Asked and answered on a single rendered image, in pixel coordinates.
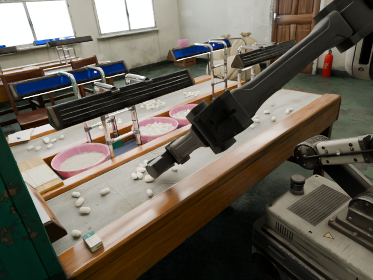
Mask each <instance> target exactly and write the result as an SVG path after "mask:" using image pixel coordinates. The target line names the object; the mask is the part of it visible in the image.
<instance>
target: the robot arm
mask: <svg viewBox="0 0 373 280"><path fill-rule="evenodd" d="M313 19H314V20H315V22H316V23H317V25H315V27H314V29H313V30H312V31H311V32H310V34H309V35H308V36H306V37H305V38H304V39H303V40H302V41H300V42H299V43H298V44H296V45H295V46H294V47H293V48H291V49H290V50H289V51H287V52H286V53H285V54H283V55H282V56H281V57H280V58H279V59H277V60H276V61H275V62H274V63H272V64H271V65H270V66H269V67H267V68H266V69H264V70H263V71H262V72H261V73H259V74H258V75H257V76H256V77H254V78H253V79H252V80H251V81H249V82H248V83H246V84H244V85H242V86H240V87H238V88H236V89H232V90H231V91H229V90H228V89H227V90H226V91H225V92H224V93H222V94H221V95H220V96H219V97H217V98H216V99H215V100H214V101H213V102H211V104H210V105H208V104H207V103H206V101H205V100H203V101H202V102H200V103H199V104H198V105H197V106H195V107H194V108H193V109H192V110H191V111H190V112H189V113H188V114H187V115H186V118H187V120H188V121H189V122H190V124H191V126H190V131H189V132H188V133H187V134H186V135H185V136H181V137H179V138H178V139H176V138H175V139H174V140H173V141H172V142H170V143H169V144H168V145H167V146H166V147H164V148H165V150H166V151H165V152H164V153H162V154H161V155H159V156H157V157H155V158H153V159H151V160H149V161H148V162H147V166H146V170H147V172H148V174H149V175H150V176H151V177H152V178H155V179H156V178H158V177H159V176H160V175H161V174H162V173H164V172H166V171H167V170H168V169H169V168H172V167H174V166H175V163H176V164H178V165H179V164H181V165H182V164H184V163H185V162H187V161H188V160H190V159H191V157H190V154H191V153H192V152H193V151H194V150H196V149H198V148H200V147H205V148H207V147H210V149H211V150H212V151H213V152H214V154H219V153H221V152H224V151H226V150H228V148H230V147H231V146H232V145H233V144H234V143H235V142H236V139H235V138H234V137H235V136H236V135H237V134H239V133H241V132H242V131H244V130H246V129H247V128H248V127H249V126H251V125H252V124H253V123H254V121H253V120H252V118H253V117H254V116H255V114H256V112H257V111H258V109H259V108H260V107H261V106H262V105H263V104H264V103H265V101H266V100H268V99H269V98H270V97H271V96H272V95H273V94H274V93H276V92H277V91H278V90H279V89H280V88H281V87H283V86H284V85H286V84H287V83H288V82H289V81H290V80H291V79H293V78H294V77H295V76H296V75H297V74H299V73H300V72H301V71H302V70H303V69H304V68H306V67H307V66H308V65H309V64H310V63H312V62H313V61H314V60H316V59H317V58H318V57H319V56H320V55H322V54H323V53H324V52H325V51H327V50H328V49H332V48H334V47H336V48H337V50H338V51H339V52H340V53H341V54H342V53H343V52H345V51H347V50H348V49H350V48H351V47H353V46H354V45H356V44H357V43H358V42H359V41H361V40H362V39H363V38H364V37H366V36H367V35H368V34H370V33H371V32H372V31H373V0H333V1H332V2H331V3H329V4H328V5H327V6H326V7H324V8H323V9H322V10H321V11H320V12H319V13H318V14H317V15H315V16H314V17H313Z"/></svg>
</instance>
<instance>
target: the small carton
mask: <svg viewBox="0 0 373 280"><path fill-rule="evenodd" d="M82 238H83V241H84V243H85V244H86V245H87V246H88V248H89V249H90V250H91V252H92V253H93V252H94V251H96V250H97V249H99V248H100V247H102V246H103V242H102V240H101V239H100V238H99V237H98V236H97V234H96V233H95V232H94V231H93V230H92V231H91V232H89V233H87V234H86V235H84V236H83V237H82Z"/></svg>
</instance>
